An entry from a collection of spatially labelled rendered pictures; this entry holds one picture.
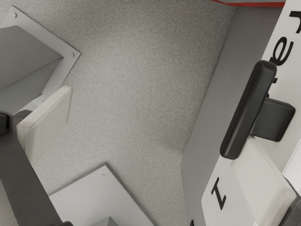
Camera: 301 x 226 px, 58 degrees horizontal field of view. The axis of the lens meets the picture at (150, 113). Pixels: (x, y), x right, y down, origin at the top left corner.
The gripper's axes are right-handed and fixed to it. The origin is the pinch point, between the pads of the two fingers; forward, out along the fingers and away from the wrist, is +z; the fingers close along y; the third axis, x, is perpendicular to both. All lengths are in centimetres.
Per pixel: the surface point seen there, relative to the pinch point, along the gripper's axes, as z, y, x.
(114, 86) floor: 91, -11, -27
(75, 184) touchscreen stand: 88, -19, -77
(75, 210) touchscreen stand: 88, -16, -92
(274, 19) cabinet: 49, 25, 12
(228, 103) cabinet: 57, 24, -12
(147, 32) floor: 91, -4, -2
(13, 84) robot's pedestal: 50, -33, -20
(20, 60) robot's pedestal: 64, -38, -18
